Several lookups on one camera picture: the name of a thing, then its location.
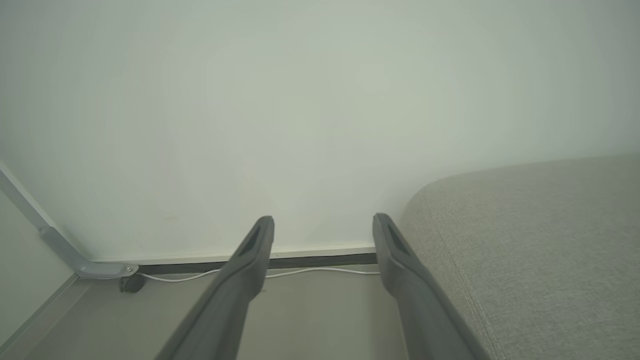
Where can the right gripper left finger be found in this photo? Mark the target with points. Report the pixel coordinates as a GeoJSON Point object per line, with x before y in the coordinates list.
{"type": "Point", "coordinates": [225, 305]}

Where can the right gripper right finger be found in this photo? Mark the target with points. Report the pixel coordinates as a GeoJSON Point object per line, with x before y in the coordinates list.
{"type": "Point", "coordinates": [420, 310]}

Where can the black caster wheel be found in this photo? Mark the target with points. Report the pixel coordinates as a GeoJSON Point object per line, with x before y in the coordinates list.
{"type": "Point", "coordinates": [132, 284]}

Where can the grey fabric sofa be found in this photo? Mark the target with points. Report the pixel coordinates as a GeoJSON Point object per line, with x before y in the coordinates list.
{"type": "Point", "coordinates": [550, 260]}

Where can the grey metal angled bracket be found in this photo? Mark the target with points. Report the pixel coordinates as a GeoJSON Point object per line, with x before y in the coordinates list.
{"type": "Point", "coordinates": [65, 247]}

